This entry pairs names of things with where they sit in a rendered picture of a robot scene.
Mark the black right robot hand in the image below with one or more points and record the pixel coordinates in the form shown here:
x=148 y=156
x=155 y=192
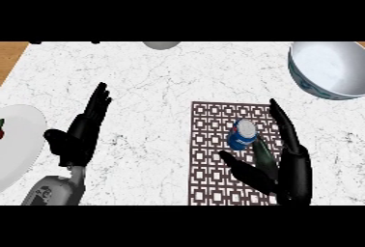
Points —
x=294 y=167

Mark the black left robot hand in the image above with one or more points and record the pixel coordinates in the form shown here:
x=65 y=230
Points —
x=80 y=138

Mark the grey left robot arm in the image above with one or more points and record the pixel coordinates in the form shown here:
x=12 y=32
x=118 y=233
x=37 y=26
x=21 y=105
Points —
x=55 y=189

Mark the blue can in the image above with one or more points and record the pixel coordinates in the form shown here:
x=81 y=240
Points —
x=242 y=134

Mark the brown patterned placemat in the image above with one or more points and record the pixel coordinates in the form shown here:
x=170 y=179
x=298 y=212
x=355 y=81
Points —
x=223 y=154

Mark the white bowl with blue pattern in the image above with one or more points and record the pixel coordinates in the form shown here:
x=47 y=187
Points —
x=332 y=69

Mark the white plate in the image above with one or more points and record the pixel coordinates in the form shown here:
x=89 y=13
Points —
x=16 y=144

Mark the red and green food item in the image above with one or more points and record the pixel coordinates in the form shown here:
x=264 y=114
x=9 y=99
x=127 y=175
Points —
x=1 y=129

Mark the grey round object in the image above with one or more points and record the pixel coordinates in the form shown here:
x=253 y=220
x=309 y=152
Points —
x=161 y=45

